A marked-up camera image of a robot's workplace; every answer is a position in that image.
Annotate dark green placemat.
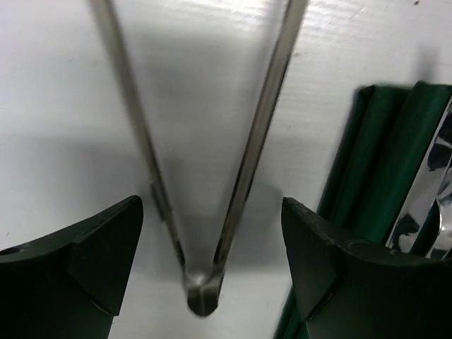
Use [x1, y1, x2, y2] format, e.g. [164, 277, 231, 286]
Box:
[277, 81, 451, 338]

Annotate knife with patterned handle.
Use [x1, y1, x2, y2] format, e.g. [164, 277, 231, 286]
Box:
[386, 102, 451, 260]

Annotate metal tongs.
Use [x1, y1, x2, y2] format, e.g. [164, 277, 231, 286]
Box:
[89, 1, 308, 317]

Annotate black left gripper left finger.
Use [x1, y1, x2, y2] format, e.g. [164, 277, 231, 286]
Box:
[1, 196, 143, 338]

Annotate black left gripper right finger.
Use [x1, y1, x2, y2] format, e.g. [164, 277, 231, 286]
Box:
[281, 198, 451, 338]

